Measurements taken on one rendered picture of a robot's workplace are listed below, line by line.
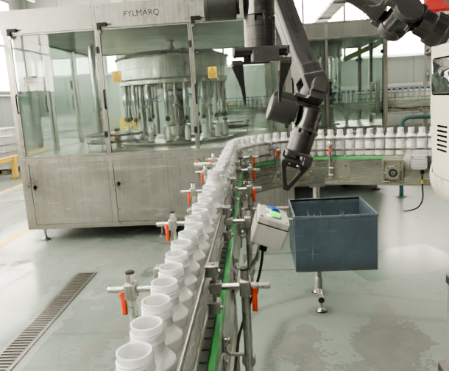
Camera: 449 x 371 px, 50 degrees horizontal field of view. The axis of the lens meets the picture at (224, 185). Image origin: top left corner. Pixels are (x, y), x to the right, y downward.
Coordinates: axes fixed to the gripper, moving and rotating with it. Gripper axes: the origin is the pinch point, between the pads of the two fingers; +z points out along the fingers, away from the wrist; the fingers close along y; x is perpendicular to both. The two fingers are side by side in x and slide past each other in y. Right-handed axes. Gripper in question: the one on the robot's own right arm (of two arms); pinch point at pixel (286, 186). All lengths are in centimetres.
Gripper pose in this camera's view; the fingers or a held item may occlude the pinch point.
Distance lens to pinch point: 117.7
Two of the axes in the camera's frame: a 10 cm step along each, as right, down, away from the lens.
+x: 9.6, 2.8, -0.1
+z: -2.8, 9.4, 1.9
